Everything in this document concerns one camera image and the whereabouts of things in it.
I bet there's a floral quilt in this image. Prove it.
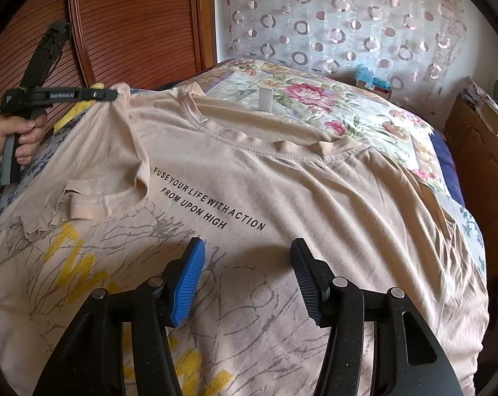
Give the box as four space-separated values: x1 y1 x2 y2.
199 58 450 192

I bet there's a navy blanket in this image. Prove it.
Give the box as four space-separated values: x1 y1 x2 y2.
428 130 468 209

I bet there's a stack of books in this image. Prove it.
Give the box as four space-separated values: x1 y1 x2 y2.
459 76 497 111

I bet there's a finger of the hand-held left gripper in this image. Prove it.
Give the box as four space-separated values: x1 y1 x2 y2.
83 87 119 101

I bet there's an open cardboard box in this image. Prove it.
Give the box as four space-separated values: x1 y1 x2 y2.
479 102 498 138

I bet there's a yellow cloth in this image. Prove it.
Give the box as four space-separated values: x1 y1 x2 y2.
53 83 105 130

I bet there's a long wooden cabinet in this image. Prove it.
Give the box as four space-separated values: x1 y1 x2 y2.
442 91 498 258

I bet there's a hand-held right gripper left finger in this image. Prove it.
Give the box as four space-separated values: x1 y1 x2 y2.
34 237 206 396

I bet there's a wooden headboard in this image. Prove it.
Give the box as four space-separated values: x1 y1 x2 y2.
0 0 217 110

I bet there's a blue plastic pack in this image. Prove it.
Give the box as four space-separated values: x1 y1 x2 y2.
354 65 392 90

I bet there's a circle pattern curtain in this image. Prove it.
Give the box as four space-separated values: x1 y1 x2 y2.
213 0 469 102

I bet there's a beige printed t-shirt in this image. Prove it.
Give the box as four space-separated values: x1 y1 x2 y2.
0 82 491 396

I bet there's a small cardboard box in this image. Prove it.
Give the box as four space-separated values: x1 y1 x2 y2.
355 80 393 100

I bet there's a person's left hand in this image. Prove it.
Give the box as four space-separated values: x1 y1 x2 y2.
0 111 48 166

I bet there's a blue flower bed sheet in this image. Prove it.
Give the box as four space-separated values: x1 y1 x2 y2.
0 109 487 273

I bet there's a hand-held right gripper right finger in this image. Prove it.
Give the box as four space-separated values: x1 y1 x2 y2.
289 237 460 396

